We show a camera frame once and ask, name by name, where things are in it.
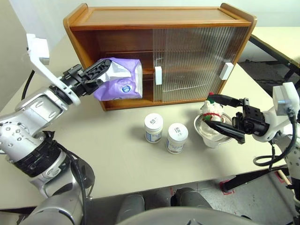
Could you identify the wooden stick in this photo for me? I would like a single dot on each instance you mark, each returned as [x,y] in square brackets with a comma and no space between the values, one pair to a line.
[284,178]

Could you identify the ribbed glass sliding door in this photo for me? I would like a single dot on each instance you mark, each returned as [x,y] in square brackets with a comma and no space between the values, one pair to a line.
[236,47]
[187,93]

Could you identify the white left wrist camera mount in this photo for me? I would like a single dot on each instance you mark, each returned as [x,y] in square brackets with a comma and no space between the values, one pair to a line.
[42,68]

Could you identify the black table leg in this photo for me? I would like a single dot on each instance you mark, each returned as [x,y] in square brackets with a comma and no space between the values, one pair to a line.
[246,180]

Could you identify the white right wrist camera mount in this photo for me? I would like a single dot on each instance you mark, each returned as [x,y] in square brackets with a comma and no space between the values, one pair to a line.
[284,93]

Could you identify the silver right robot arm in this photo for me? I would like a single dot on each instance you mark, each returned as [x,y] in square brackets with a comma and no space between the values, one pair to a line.
[294,161]

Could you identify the purple tissue box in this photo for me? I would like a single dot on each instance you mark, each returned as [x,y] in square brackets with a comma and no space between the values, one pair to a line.
[126,84]

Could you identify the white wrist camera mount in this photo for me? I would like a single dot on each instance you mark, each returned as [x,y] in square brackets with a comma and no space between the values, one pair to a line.
[284,93]
[42,68]

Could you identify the metal bowl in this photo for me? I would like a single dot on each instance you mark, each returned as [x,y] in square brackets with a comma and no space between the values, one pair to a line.
[203,131]

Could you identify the white plush toy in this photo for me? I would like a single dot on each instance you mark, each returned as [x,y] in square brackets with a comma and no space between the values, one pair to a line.
[212,110]

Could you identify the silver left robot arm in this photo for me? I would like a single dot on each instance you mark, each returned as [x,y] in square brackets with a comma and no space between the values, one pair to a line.
[35,110]

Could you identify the red floor tape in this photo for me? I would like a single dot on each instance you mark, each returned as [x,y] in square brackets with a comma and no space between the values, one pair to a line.
[227,191]

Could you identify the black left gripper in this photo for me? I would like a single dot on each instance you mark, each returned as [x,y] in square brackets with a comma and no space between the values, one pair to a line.
[78,80]

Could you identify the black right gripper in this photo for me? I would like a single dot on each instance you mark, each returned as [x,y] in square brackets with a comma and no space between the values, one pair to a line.
[253,122]

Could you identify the white bottle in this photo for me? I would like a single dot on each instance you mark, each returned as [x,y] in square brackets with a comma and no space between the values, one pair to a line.
[177,138]
[153,127]

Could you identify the brown wooden cabinet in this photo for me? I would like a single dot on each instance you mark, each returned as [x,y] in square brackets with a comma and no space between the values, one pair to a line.
[150,16]

